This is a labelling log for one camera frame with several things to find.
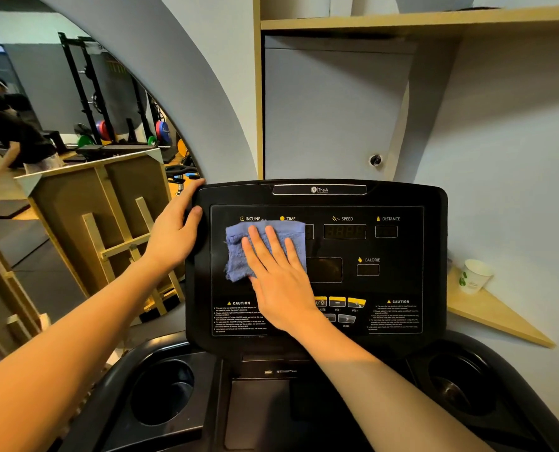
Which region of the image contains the white cabinet door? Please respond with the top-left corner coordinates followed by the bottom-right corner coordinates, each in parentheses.
top-left (264, 35), bottom-right (417, 182)

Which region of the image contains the person's right forearm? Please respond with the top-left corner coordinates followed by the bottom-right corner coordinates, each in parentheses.
top-left (288, 311), bottom-right (497, 452)

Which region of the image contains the person's left hand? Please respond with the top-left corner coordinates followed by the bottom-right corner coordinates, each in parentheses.
top-left (142, 178), bottom-right (207, 274)

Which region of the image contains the wooden corner shelf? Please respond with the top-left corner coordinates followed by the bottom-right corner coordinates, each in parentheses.
top-left (446, 266), bottom-right (557, 349)

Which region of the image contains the large wooden easel board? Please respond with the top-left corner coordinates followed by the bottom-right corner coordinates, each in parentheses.
top-left (14, 148), bottom-right (200, 321)

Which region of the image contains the blue cleaning cloth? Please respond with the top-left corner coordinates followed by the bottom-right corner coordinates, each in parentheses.
top-left (224, 220), bottom-right (308, 284)

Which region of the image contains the wooden easel frame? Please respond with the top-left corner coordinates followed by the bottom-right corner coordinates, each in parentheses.
top-left (0, 216), bottom-right (50, 358)

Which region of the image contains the person's right hand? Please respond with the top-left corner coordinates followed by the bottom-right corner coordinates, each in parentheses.
top-left (240, 224), bottom-right (330, 335)

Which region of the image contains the black flat bench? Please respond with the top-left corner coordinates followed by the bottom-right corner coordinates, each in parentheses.
top-left (77, 144), bottom-right (156, 161)

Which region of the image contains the wooden wall shelf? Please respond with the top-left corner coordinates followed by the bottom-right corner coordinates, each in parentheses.
top-left (252, 0), bottom-right (559, 180)

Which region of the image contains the black floor mat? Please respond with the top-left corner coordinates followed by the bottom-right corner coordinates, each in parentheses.
top-left (0, 200), bottom-right (31, 220)

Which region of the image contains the black squat rack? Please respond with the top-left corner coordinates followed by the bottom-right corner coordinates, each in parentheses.
top-left (58, 31), bottom-right (167, 146)

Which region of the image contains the person's left forearm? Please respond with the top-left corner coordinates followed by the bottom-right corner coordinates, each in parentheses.
top-left (0, 256), bottom-right (176, 452)

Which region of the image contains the white paper cup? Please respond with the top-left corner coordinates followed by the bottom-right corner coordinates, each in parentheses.
top-left (458, 258), bottom-right (495, 295)

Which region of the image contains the black exercise bike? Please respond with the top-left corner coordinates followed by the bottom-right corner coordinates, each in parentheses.
top-left (165, 154), bottom-right (200, 196)

